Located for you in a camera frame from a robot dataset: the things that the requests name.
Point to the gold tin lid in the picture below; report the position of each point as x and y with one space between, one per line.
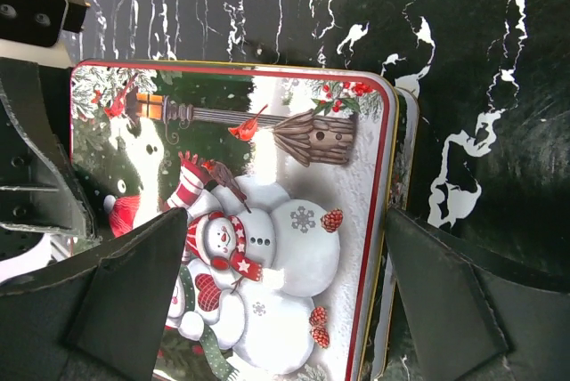
284 176

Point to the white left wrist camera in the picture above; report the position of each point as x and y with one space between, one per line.
31 29

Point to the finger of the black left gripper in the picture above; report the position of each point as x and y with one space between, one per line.
40 192

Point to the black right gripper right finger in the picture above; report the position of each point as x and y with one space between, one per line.
476 315

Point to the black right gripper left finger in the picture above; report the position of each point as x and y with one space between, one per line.
98 315

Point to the gold cookie tin box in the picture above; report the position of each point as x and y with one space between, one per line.
376 340

